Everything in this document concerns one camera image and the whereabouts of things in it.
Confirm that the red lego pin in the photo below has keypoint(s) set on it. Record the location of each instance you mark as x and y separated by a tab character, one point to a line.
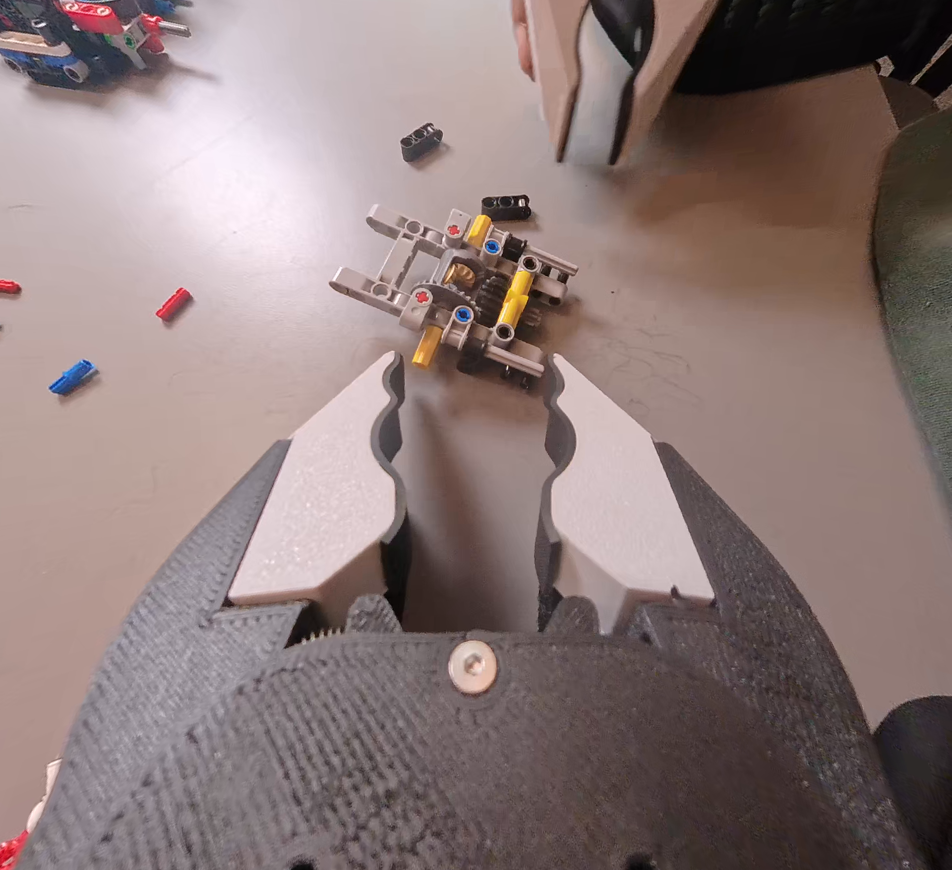
174	303

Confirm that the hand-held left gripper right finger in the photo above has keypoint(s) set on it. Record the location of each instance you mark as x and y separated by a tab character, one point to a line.
625	505

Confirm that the cluster of red white lego pieces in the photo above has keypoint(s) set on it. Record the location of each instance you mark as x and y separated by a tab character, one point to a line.
11	848

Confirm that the lego car chassis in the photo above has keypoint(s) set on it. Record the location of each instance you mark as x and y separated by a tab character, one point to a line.
74	15

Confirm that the grey lego gear assembly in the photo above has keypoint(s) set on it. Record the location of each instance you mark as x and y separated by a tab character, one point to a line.
454	305

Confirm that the dark rounded object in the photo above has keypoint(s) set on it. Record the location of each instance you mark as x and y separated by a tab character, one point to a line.
922	773

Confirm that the black lego liftarm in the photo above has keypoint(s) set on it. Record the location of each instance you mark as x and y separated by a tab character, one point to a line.
424	141
506	204

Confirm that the blue lego pin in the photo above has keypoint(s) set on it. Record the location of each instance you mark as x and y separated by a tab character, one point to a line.
73	376

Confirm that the person's green sweater torso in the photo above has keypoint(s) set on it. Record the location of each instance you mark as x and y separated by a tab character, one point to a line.
922	275

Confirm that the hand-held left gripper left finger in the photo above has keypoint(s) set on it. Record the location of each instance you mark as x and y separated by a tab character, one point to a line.
320	505

